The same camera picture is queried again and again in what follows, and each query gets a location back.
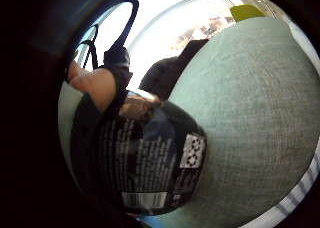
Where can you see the black bag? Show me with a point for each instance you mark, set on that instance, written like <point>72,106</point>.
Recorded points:
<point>165,74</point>

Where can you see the yellow-green chair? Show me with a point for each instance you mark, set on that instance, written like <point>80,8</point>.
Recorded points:
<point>246,12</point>

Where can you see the black bottle with printed label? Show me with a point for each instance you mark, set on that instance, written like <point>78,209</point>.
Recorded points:
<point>146,154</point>

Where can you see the grey-green woven table mat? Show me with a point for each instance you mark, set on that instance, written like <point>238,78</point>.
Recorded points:
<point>253,114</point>

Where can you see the white grey striped cloth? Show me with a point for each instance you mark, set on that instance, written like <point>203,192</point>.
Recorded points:
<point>293,198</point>

